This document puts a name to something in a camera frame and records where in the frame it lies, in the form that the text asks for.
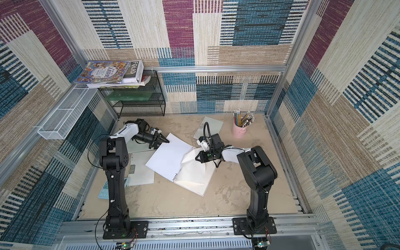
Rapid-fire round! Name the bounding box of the folio book black white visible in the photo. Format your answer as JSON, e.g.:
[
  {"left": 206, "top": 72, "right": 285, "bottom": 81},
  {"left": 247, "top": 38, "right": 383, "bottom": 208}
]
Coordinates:
[{"left": 121, "top": 60, "right": 144, "bottom": 84}]

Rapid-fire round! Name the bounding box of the black wire shelf rack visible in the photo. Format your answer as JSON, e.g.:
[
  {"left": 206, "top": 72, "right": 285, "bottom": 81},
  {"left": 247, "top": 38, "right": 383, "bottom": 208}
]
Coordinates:
[{"left": 100, "top": 70, "right": 166, "bottom": 118}]

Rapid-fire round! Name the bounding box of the pink pencil cup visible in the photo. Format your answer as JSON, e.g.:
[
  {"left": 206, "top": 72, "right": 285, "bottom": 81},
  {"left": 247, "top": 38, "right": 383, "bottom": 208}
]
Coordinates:
[{"left": 232, "top": 122, "right": 248, "bottom": 139}]

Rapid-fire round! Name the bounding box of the bundle of pencils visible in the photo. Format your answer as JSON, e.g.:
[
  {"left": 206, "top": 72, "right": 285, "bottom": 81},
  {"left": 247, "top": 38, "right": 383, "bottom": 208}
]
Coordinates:
[{"left": 233, "top": 109, "right": 255, "bottom": 128}]

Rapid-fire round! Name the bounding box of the white spiral notebook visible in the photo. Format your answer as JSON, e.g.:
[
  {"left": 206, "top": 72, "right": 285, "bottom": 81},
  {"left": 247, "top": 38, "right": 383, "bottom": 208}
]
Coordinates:
[{"left": 146, "top": 134, "right": 210, "bottom": 196}]

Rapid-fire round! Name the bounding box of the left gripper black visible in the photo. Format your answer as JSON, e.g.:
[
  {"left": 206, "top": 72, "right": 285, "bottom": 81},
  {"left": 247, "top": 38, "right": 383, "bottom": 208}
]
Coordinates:
[{"left": 132, "top": 132, "right": 169, "bottom": 151}]

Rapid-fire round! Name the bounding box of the green folder on shelf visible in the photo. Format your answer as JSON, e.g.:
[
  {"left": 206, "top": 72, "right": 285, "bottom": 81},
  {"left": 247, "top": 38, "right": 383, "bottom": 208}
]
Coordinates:
[{"left": 106, "top": 90, "right": 154, "bottom": 101}]

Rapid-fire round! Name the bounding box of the grey-green notebook far right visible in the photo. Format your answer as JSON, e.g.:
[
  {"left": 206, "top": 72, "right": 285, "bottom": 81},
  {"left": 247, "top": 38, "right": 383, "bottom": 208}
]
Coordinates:
[{"left": 193, "top": 117, "right": 224, "bottom": 139}]

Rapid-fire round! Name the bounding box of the white wire mesh basket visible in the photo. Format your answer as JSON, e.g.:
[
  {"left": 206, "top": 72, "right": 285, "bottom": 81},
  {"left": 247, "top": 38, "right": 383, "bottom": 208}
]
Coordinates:
[{"left": 38, "top": 86, "right": 97, "bottom": 140}]

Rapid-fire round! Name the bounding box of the aluminium front rail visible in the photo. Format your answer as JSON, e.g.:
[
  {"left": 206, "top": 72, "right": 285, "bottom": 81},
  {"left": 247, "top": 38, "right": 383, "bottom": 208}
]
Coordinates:
[{"left": 56, "top": 214, "right": 321, "bottom": 241}]

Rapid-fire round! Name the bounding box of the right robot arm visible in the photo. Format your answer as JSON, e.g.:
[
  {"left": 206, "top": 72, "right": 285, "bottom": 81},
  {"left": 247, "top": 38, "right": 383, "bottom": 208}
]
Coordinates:
[{"left": 195, "top": 145, "right": 278, "bottom": 234}]

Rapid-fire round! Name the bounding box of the pale green notebook far left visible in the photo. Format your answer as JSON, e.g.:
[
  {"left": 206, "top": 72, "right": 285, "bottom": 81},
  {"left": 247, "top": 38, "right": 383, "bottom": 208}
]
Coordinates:
[{"left": 127, "top": 140, "right": 153, "bottom": 154}]

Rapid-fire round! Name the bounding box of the light blue calculator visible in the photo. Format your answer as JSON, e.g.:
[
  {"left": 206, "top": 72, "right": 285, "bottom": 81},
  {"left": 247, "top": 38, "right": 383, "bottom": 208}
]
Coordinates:
[{"left": 98, "top": 178, "right": 129, "bottom": 200}]

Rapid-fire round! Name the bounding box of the white notebook near left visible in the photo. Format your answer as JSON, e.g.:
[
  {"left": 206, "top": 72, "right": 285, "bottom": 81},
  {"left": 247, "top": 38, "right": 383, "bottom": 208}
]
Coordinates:
[{"left": 127, "top": 150, "right": 155, "bottom": 186}]

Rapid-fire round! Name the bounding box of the colourful picture book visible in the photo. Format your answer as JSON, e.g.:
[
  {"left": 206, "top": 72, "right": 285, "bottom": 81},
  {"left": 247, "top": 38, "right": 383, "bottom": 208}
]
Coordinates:
[{"left": 74, "top": 60, "right": 130, "bottom": 84}]

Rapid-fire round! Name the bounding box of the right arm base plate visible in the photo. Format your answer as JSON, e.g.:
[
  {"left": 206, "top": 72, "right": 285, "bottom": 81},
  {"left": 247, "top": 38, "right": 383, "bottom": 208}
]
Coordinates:
[{"left": 232, "top": 217, "right": 277, "bottom": 235}]

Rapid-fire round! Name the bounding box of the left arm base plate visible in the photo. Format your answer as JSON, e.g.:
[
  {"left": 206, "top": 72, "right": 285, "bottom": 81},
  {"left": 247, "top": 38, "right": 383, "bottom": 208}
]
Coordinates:
[{"left": 102, "top": 221, "right": 149, "bottom": 240}]

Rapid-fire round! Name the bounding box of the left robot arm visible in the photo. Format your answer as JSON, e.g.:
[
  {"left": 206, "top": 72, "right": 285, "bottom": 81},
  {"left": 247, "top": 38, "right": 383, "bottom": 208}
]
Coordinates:
[{"left": 100, "top": 119, "right": 169, "bottom": 240}]

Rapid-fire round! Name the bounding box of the torn white notebook page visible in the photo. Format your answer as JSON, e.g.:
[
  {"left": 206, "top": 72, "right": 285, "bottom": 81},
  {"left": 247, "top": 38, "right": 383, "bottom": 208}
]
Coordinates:
[{"left": 175, "top": 147, "right": 215, "bottom": 186}]

